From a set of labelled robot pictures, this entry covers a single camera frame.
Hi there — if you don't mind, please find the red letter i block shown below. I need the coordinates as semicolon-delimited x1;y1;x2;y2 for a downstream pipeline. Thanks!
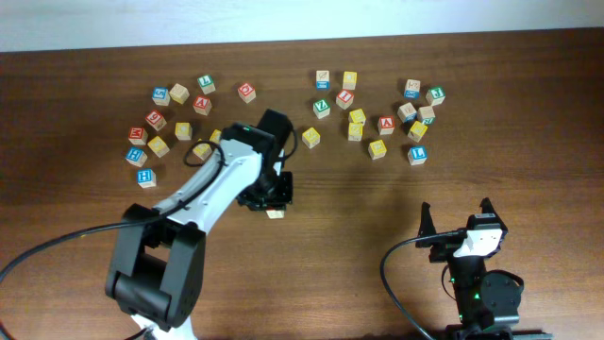
266;210;285;219
336;89;354;110

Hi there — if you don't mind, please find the yellow letter C block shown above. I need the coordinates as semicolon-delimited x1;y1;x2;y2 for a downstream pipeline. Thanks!
175;122;193;141

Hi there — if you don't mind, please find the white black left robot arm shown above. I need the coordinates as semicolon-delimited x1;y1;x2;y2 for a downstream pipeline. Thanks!
106;121;294;339

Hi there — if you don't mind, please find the blue letter L block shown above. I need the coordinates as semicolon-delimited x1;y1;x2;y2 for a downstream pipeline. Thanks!
408;145;428;166

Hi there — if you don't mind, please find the yellow block left upper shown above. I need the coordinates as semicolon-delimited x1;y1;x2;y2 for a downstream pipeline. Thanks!
210;129;222;144

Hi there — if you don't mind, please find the yellow block left lower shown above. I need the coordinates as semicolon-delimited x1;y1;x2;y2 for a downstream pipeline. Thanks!
193;139;212;162

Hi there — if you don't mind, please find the yellow block lower right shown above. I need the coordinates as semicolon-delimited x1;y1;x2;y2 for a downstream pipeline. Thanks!
368;140;387;161

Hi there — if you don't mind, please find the yellow block tilted right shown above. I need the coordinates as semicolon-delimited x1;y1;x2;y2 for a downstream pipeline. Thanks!
408;121;428;143

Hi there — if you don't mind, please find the green letter Z block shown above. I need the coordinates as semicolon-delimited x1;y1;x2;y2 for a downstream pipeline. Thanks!
312;99;330;119

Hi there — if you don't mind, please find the red letter C block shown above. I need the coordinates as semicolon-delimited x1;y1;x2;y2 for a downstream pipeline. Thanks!
237;82;257;104

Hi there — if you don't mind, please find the yellow block middle lower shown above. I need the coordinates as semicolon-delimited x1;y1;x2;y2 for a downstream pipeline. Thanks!
348;123;363;142

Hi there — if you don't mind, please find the red letter A block left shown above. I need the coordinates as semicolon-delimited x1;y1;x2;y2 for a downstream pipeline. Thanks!
193;95;212;116

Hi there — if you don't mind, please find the red letter a block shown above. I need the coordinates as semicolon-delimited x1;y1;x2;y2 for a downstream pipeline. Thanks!
377;116;395;135
193;95;212;116

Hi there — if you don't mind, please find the wooden block green edge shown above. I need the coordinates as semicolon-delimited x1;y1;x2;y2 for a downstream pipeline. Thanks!
417;106;435;125

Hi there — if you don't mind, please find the red letter A block right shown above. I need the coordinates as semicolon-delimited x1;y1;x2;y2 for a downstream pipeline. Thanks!
377;116;395;135

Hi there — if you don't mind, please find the wooden block blue edge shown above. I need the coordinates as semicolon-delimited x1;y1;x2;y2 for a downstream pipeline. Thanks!
397;103;417;124

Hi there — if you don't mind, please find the yellow block middle upper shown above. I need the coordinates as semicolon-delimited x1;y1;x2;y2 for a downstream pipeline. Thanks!
348;109;366;126

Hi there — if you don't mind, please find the green letter J block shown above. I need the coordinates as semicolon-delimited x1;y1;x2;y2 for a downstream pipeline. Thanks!
426;86;445;106

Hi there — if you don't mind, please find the yellow block far left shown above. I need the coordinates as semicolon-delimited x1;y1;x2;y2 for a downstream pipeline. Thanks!
147;136;170;158

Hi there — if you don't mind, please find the blue letter H block lower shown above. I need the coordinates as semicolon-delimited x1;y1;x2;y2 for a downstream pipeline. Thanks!
136;169;157;189

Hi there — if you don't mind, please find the blue letter h block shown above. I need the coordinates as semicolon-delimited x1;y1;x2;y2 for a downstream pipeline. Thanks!
125;147;147;167
136;169;157;189

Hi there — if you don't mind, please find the green letter L block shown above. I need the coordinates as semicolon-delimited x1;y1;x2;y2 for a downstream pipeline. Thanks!
197;75;216;94

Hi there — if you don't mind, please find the wooden block blue side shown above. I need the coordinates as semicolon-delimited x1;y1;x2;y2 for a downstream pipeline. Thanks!
315;70;330;90

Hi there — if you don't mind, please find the plain wooden block left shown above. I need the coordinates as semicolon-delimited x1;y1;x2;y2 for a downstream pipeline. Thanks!
169;83;190;105

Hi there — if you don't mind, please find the blue letter H block upper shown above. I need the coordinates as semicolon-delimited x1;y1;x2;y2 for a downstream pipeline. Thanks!
125;147;147;167

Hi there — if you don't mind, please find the wooden block blue bottom right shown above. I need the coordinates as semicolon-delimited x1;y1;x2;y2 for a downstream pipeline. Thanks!
403;78;421;99

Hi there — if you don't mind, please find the yellow block top centre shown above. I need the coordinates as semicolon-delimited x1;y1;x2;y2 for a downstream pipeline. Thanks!
343;71;358;91

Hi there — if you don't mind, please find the red number 6 block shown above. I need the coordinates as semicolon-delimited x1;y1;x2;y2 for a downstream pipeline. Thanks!
145;110;167;131

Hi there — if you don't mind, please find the blue block top left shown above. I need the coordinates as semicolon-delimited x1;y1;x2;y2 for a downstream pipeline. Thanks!
152;87;171;106

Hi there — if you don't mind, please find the red letter M block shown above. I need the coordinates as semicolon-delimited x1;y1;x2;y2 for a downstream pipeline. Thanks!
128;127;148;145

